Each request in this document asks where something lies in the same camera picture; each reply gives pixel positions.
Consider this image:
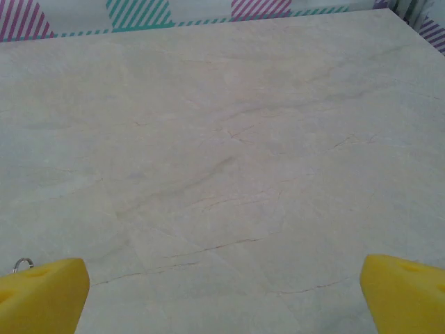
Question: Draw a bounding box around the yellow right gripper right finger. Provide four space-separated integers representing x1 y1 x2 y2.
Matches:
359 254 445 334

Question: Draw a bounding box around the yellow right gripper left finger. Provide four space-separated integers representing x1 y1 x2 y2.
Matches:
0 257 90 334

